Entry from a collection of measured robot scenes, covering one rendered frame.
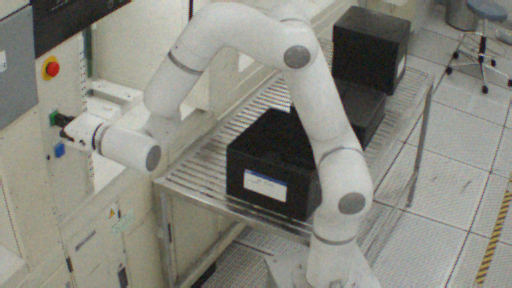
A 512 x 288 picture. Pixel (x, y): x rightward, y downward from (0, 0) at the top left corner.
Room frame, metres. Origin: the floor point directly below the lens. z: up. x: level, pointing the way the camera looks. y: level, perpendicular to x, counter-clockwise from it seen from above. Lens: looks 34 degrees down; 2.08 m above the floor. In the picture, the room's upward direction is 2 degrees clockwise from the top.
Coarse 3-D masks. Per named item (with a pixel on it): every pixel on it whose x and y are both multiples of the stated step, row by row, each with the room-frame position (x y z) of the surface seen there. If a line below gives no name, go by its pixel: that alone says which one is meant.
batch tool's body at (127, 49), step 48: (96, 0) 1.59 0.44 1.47; (144, 0) 2.14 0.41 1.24; (192, 0) 2.05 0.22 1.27; (48, 48) 1.41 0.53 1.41; (96, 48) 2.23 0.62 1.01; (144, 48) 2.14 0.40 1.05; (48, 96) 1.40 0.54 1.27; (192, 96) 2.04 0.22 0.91; (48, 144) 1.38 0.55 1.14; (96, 192) 1.54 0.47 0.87; (144, 192) 1.75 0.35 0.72; (96, 240) 1.50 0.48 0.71; (144, 240) 1.72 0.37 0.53; (192, 240) 1.99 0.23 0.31
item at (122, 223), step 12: (48, 0) 1.42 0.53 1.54; (60, 0) 1.46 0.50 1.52; (72, 0) 1.50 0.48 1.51; (48, 12) 1.41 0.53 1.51; (84, 36) 2.43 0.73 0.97; (84, 48) 2.43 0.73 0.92; (48, 60) 1.41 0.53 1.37; (132, 216) 1.68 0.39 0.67; (120, 228) 1.61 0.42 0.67; (120, 264) 1.58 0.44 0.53; (204, 276) 2.05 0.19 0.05
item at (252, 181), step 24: (264, 120) 1.92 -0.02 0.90; (288, 120) 1.92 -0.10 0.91; (240, 144) 1.78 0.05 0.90; (264, 144) 1.92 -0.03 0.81; (288, 144) 1.91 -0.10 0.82; (240, 168) 1.69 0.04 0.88; (264, 168) 1.65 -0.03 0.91; (288, 168) 1.85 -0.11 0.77; (312, 168) 1.84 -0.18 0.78; (240, 192) 1.68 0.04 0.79; (264, 192) 1.65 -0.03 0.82; (288, 192) 1.61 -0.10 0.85; (312, 192) 1.61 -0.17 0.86; (288, 216) 1.61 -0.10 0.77
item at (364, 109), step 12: (336, 84) 2.26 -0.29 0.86; (348, 84) 2.27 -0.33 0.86; (348, 96) 2.17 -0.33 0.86; (360, 96) 2.18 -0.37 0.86; (372, 96) 2.19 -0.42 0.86; (384, 96) 2.20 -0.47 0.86; (348, 108) 2.09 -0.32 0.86; (360, 108) 2.09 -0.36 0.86; (372, 108) 2.10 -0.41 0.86; (384, 108) 2.20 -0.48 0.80; (348, 120) 2.01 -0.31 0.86; (360, 120) 2.01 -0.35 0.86; (372, 120) 2.05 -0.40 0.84; (360, 132) 1.97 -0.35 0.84; (372, 132) 2.07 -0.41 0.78; (360, 144) 1.97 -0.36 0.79
